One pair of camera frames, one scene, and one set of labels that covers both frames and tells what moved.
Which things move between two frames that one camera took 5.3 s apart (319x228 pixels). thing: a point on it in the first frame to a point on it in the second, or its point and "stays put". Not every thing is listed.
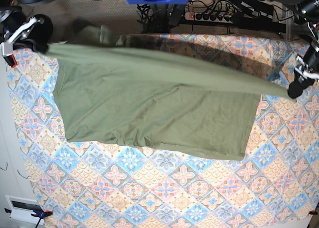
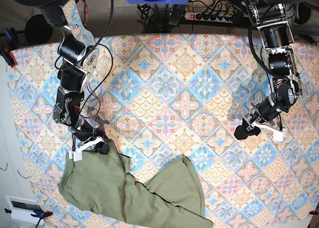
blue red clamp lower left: (38, 214) stays put
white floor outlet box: (22, 208) stays put
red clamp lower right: (312, 212) stays put
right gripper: (295, 88) to (253, 118)
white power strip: (211, 17) stays put
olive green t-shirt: (112, 92) to (103, 184)
